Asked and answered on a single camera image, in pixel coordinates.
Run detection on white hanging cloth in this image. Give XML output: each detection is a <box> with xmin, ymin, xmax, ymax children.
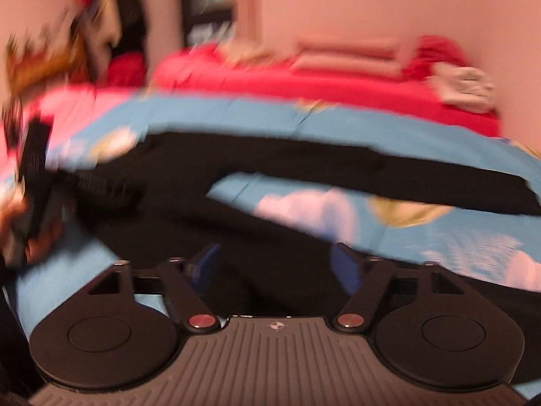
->
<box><xmin>90</xmin><ymin>0</ymin><xmax>121</xmax><ymax>53</ymax></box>

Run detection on cream folded cloth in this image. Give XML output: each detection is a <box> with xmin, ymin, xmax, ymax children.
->
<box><xmin>431</xmin><ymin>63</ymin><xmax>496</xmax><ymax>114</ymax></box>

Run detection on dark framed window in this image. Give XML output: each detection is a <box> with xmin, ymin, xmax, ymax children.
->
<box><xmin>181</xmin><ymin>0</ymin><xmax>240</xmax><ymax>46</ymax></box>

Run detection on red fluffy cloth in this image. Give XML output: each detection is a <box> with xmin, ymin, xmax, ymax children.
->
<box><xmin>107</xmin><ymin>53</ymin><xmax>147</xmax><ymax>89</ymax></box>

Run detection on red bed sheet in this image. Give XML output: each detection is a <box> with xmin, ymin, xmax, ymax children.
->
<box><xmin>150</xmin><ymin>44</ymin><xmax>503</xmax><ymax>138</ymax></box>

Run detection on pink pillow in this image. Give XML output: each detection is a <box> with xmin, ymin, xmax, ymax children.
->
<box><xmin>291</xmin><ymin>56</ymin><xmax>407</xmax><ymax>80</ymax></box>
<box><xmin>296</xmin><ymin>39</ymin><xmax>401</xmax><ymax>59</ymax></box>

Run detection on black pants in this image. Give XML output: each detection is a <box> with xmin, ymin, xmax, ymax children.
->
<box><xmin>55</xmin><ymin>131</ymin><xmax>541</xmax><ymax>319</ymax></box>

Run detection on wooden cabinet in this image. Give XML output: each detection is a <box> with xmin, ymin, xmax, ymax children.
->
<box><xmin>5</xmin><ymin>29</ymin><xmax>90</xmax><ymax>96</ymax></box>

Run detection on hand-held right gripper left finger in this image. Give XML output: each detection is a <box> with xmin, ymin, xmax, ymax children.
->
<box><xmin>87</xmin><ymin>243</ymin><xmax>222</xmax><ymax>333</ymax></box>

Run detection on black hanging garment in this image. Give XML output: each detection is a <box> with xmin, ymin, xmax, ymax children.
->
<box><xmin>113</xmin><ymin>0</ymin><xmax>149</xmax><ymax>59</ymax></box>

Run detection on blue printed blanket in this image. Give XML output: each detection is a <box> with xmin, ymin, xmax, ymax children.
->
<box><xmin>0</xmin><ymin>85</ymin><xmax>541</xmax><ymax>402</ymax></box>

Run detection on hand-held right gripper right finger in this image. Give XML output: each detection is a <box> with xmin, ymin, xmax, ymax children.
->
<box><xmin>330</xmin><ymin>242</ymin><xmax>468</xmax><ymax>333</ymax></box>

